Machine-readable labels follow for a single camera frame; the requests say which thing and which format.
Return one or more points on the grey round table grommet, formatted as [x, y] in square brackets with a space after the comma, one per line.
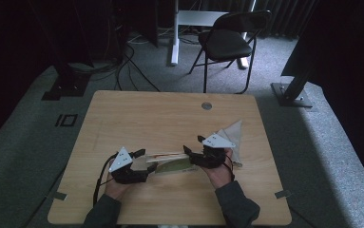
[206, 105]

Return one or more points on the grey tape piece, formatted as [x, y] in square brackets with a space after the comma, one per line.
[283, 194]
[60, 196]

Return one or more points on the grey cloth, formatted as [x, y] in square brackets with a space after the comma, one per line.
[235, 133]

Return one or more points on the person's right hand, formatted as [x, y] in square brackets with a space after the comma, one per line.
[220, 175]

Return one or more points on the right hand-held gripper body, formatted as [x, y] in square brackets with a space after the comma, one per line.
[213, 156]

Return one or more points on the black folding chair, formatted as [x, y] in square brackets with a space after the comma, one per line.
[225, 44]

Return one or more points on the white picture book green leaf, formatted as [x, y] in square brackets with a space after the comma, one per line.
[173, 166]

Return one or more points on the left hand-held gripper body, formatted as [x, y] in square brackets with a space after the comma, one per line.
[122, 164]

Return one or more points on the person's left hand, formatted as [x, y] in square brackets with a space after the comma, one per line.
[116, 190]

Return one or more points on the black equipment cabinet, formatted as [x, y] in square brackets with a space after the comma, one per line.
[144, 22]

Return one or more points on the black metal stand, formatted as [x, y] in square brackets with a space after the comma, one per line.
[292, 91]
[68, 85]

